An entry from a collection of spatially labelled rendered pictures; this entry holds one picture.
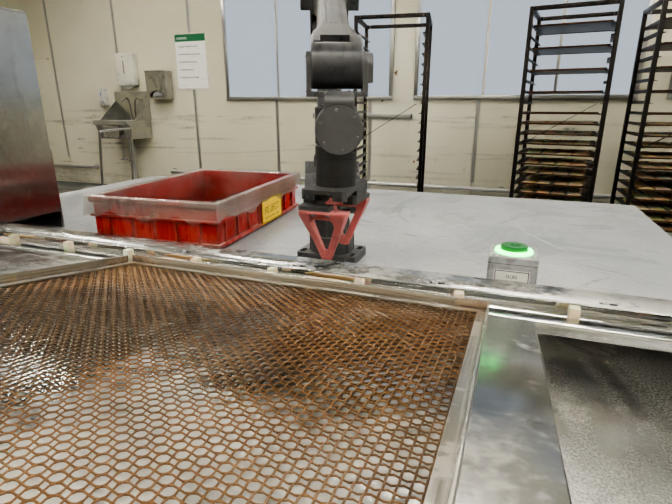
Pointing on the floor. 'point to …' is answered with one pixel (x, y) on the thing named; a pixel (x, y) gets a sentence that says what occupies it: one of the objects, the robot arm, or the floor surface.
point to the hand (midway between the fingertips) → (335, 245)
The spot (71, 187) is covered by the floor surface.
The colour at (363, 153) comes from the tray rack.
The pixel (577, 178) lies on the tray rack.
